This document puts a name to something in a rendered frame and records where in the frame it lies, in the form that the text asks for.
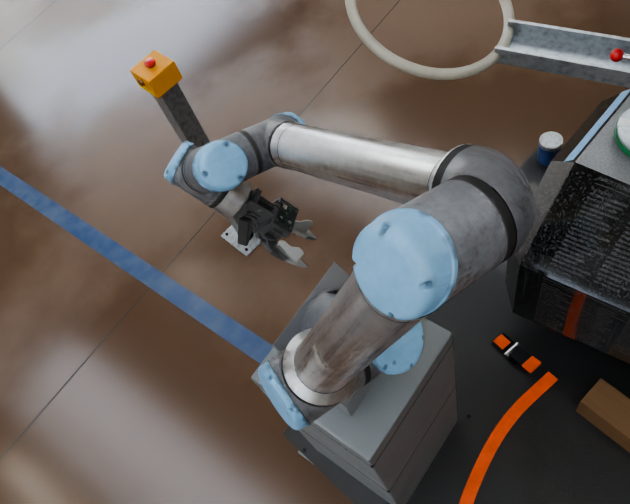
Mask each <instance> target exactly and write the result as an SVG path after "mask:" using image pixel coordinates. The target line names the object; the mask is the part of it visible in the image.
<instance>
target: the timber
mask: <svg viewBox="0 0 630 504"><path fill-rule="evenodd" d="M576 412H577V413H579V414H580V415H581V416H583V417H584V418H585V419H586V420H588V421H589V422H590V423H592V424H593V425H594V426H595V427H597V428H598V429H599V430H601V431H602V432H603V433H604V434H606V435H607V436H608V437H610V438H611V439H612V440H614V441H615V442H616V443H617V444H619V445H620V446H621V447H623V448H624V449H625V450H626V451H628V452H629V453H630V398H628V397H627V396H626V395H624V394H623V393H622V392H620V391H619V390H617V389H616V388H615V387H613V386H612V385H610V384H609V383H608V382H606V381H605V380H604V379H602V378H600V379H599V381H598V382H597V383H596V384H595V385H594V386H593V387H592V389H591V390H590V391H589V392H588V393H587V394H586V396H585V397H584V398H583V399H582V400H581V402H580V403H579V405H578V407H577V409H576Z"/></svg>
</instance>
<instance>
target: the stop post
mask: <svg viewBox="0 0 630 504"><path fill-rule="evenodd" d="M149 58H154V59H155V61H156V63H155V65H154V66H152V67H149V68H148V67H146V66H145V64H144V62H145V61H146V60H147V59H149ZM130 72H131V73H132V75H133V76H134V78H135V80H136V81H137V79H138V78H140V79H141V80H142V81H143V82H144V84H145V86H141V85H140V84H139V83H138V81H137V83H138V85H139V86H140V87H141V88H143V89H144V90H146V91H147V92H149V93H150V94H152V95H153V96H154V98H155V99H156V101H157V103H158V104H159V106H160V107H161V109H162V111H163V112H164V114H165V116H166V117H167V119H168V121H169V122H170V124H171V126H172V127H173V129H174V131H175V132H176V134H177V135H178V137H179V139H180V140H181V142H182V143H183V142H185V141H189V142H190V143H194V144H195V146H196V147H198V148H199V147H202V146H204V145H205V144H207V143H209V142H210V141H209V139H208V137H207V136H206V134H205V132H204V130H203V128H202V126H201V125H200V123H199V121H198V119H197V117H196V115H195V114H194V112H193V110H192V108H191V106H190V104H189V103H188V101H187V99H186V97H185V95H184V94H183V92H182V90H181V88H180V86H179V84H178V83H177V82H179V81H180V80H181V79H182V78H183V77H182V75H181V73H180V71H179V69H178V68H177V66H176V64H175V62H174V61H173V60H171V59H170V58H168V57H166V56H165V55H163V54H161V53H160V52H158V51H156V50H153V51H152V52H151V53H150V54H148V55H147V56H146V57H145V58H143V59H142V60H141V61H140V62H139V63H137V64H136V65H135V66H134V67H133V68H131V69H130ZM229 221H230V223H231V224H232V225H231V226H230V227H229V228H228V229H227V230H226V231H225V232H224V233H223V234H222V235H221V237H222V238H224V239H225V240H226V241H227V242H229V243H230V244H231V245H232V246H234V247H235V248H236V249H238V250H239V251H240V252H241V253H243V254H244V255H245V256H246V257H248V256H249V255H250V254H251V253H252V252H253V251H254V250H255V249H256V248H257V247H258V246H259V245H260V244H261V243H260V239H259V238H256V236H255V233H254V235H253V238H252V239H251V240H249V243H248V245H247V246H244V245H241V244H238V224H239V219H235V218H234V217H232V218H229Z"/></svg>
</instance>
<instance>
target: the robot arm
mask: <svg viewBox="0 0 630 504"><path fill-rule="evenodd" d="M276 166H277V167H280V168H284V169H291V170H294V171H298V172H301V173H304V174H307V175H311V176H314V177H317V178H320V179H324V180H327V181H330V182H333V183H337V184H340V185H343V186H346V187H350V188H353V189H356V190H359V191H363V192H366V193H369V194H372V195H376V196H379V197H382V198H385V199H389V200H392V201H395V202H398V203H402V204H404V205H402V206H400V207H398V208H397V209H393V210H390V211H388V212H385V213H383V214H382V215H380V216H378V217H377V218H376V219H374V220H373V221H372V222H371V223H370V224H369V225H368V226H366V227H365V228H364V229H363V230H362V231H361V232H360V234H359V235H358V237H357V238H356V241H355V243H354V247H353V254H352V259H353V261H354V262H355V263H356V264H355V265H354V266H353V269H354V270H353V272H352V273H351V275H350V276H349V277H348V279H347V280H346V282H345V283H344V284H343V286H342V287H341V288H330V289H327V290H324V291H322V292H320V293H319V294H317V295H316V296H315V297H314V298H313V299H312V300H311V301H310V302H309V304H308V305H307V307H306V309H305V311H304V313H303V317H302V321H301V332H300V333H299V334H297V335H296V336H295V337H294V338H293V339H292V340H291V341H290V342H289V344H288V345H287V347H286V348H285V349H284V350H283V351H282V352H280V353H279V354H277V355H276V356H274V357H272V358H271V359H269V360H266V362H265V363H264V364H262V365H261V366H260V367H259V368H258V376H259V379H260V381H261V384H262V386H263V388H264V390H265V392H266V394H267V395H268V397H269V399H270V400H271V402H272V404H273V405H274V407H275V408H276V410H277V411H278V413H279V414H280V415H281V417H282V418H283V419H284V421H285V422H286V423H287V424H288V425H289V426H290V427H291V428H292V429H294V430H300V429H302V428H304V427H306V426H309V425H311V423H312V422H314V421H315V420H317V419H318V418H319V417H321V416H322V415H324V414H325V413H327V412H328V411H329V410H331V409H332V408H334V407H335V406H337V405H338V404H339V403H341V402H342V401H344V400H345V399H347V398H348V397H349V396H351V395H352V394H354V393H355V392H357V391H358V390H359V389H361V388H362V387H363V386H365V385H366V384H368V383H369V382H371V381H372V380H373V379H375V378H376V377H378V376H379V375H381V374H382V373H385V374H389V375H396V374H402V373H404V372H406V371H408V370H410V368H411V367H413V366H414V365H415V364H416V362H417V361H418V359H419V357H420V355H421V353H422V349H423V344H424V340H423V335H424V333H423V327H422V324H421V320H423V319H424V318H425V317H428V316H429V315H431V314H433V313H434V312H436V311H437V310H438V309H439V308H441V307H442V306H443V305H444V304H445V303H447V302H448V301H449V300H450V299H451V298H453V297H454V296H455V295H456V294H458V293H459V292H460V291H462V290H463V289H464V288H466V287H467V286H469V285H470V284H472V283H473V282H475V281H476V280H478V279H479V278H480V277H482V276H483V275H485V274H486V273H488V272H489V271H491V270H492V269H494V268H495V267H497V266H498V265H499V264H501V263H503V262H505V261H506V260H508V259H509V258H511V257H512V256H513V255H514V254H515V253H516V252H517V251H518V250H519V249H520V248H521V247H522V245H523V244H524V243H525V241H526V240H527V238H528V236H529V233H530V231H531V229H532V225H533V220H534V216H535V200H534V196H533V192H532V188H531V186H530V184H529V182H528V180H527V178H526V176H525V174H524V172H523V171H522V170H521V169H520V167H519V166H518V165H517V164H516V163H515V162H514V161H513V160H511V159H510V158H509V157H507V156H506V155H504V154H503V153H501V152H499V151H497V150H494V149H492V148H488V147H484V146H479V145H473V144H463V145H459V146H457V147H455V148H453V149H451V150H450V151H449V152H446V151H441V150H435V149H430V148H425V147H420V146H414V145H409V144H404V143H398V142H393V141H388V140H382V139H377V138H372V137H366V136H361V135H356V134H350V133H345V132H340V131H335V130H329V129H324V128H319V127H313V126H308V125H305V123H304V122H303V120H302V119H301V118H300V117H298V116H297V115H296V114H294V113H292V112H284V113H279V114H276V115H274V116H272V117H271V118H269V119H267V120H264V121H262V122H259V123H257V124H255V125H252V126H250V127H248V128H245V129H243V130H240V131H238V132H235V133H233V134H230V135H228V136H226V137H223V138H221V139H219V140H216V141H212V142H209V143H207V144H205V145H204V146H202V147H199V148H198V147H196V146H195V144H194V143H190V142H189V141H185V142H183V143H182V144H181V146H180V147H179V148H178V150H177V151H176V153H175V154H174V156H173V157H172V159H171V160H170V162H169V164H168V166H167V168H166V170H165V172H164V177H165V179H166V180H168V181H169V182H170V183H171V184H172V185H176V186H177V187H179V188H180V189H182V190H183V191H185V192H186V193H188V194H190V195H191V196H193V197H194V198H196V199H197V200H199V201H200V202H202V203H204V204H205V205H207V206H208V207H210V208H211V209H213V210H214V211H216V212H217V213H219V214H220V215H222V216H223V217H225V218H227V219H229V218H232V217H234V218H235V219H239V224H238V244H241V245H244V246H247V245H248V243H249V240H251V239H252V238H253V235H254V233H255V236H256V238H259V239H260V243H261V244H262V245H263V246H264V248H265V249H266V250H267V251H268V252H269V253H270V254H271V255H273V256H274V257H276V258H278V259H280V260H282V261H285V262H287V263H290V264H292V265H295V266H298V267H302V268H307V267H308V265H307V264H306V263H305V262H304V261H303V260H302V259H300V258H301V257H302V256H303V255H304V252H303V250H302V249H301V248H299V247H292V246H290V245H289V244H288V243H287V242H286V241H284V240H279V241H278V242H276V240H278V239H279V238H281V237H284V238H286V237H288V236H290V235H291V232H292V233H295V234H296V235H297V236H302V237H303V238H305V239H308V240H316V237H315V236H314V234H313V233H312V232H311V231H310V230H309V228H310V227H311V226H312V225H313V222H312V221H311V220H303V221H296V218H297V214H298V211H299V209H298V208H297V207H295V206H294V205H292V204H291V203H289V202H288V201H286V200H285V199H284V198H282V197H280V198H278V199H276V200H275V201H273V202H272V203H271V202H270V201H268V200H267V199H265V198H264V197H262V196H261V192H262V191H261V190H259V189H258V188H256V189H254V190H251V185H250V183H249V182H247V181H246V180H247V179H249V178H251V177H253V176H256V175H258V174H260V173H262V172H264V171H267V170H269V169H271V168H273V167H276ZM285 202H286V203H285ZM288 204H289V205H288ZM291 206H292V207H293V208H292V207H291ZM253 228H254V230H253ZM273 240H274V241H273Z"/></svg>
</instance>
